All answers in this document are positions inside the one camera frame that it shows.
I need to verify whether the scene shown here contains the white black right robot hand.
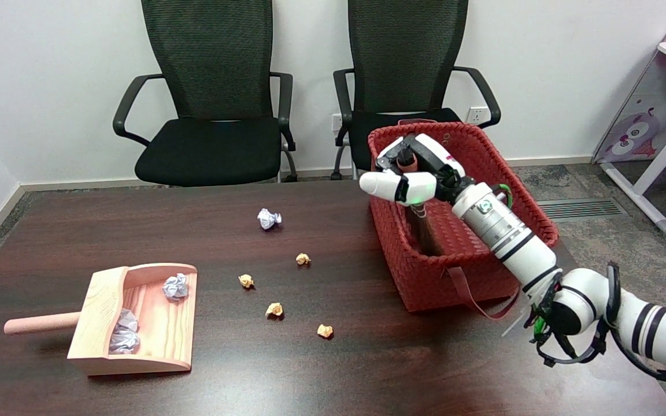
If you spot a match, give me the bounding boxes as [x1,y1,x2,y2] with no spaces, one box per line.
[359,133,476,207]

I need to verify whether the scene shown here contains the brown broom with pink handle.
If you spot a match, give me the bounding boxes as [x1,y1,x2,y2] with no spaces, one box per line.
[395,149,439,256]

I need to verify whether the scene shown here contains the red woven basket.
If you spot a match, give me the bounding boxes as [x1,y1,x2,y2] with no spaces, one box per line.
[367,119,560,320]

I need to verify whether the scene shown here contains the black mesh office chair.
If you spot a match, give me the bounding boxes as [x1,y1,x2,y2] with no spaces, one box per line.
[331,0,502,180]
[112,0,299,187]

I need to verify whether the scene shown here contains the white crumpled paper ball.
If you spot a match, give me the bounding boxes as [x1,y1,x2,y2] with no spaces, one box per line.
[257,208,283,231]
[109,309,141,355]
[162,273,190,301]

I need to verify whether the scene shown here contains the metal floor vent grille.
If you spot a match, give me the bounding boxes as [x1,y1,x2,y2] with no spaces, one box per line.
[536,198,628,221]

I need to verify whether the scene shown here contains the pink white children's shelf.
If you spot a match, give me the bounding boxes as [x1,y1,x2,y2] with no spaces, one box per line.
[592,0,666,235]

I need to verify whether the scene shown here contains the wooden dustpan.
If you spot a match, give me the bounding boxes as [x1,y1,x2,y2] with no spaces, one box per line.
[3,263,198,377]

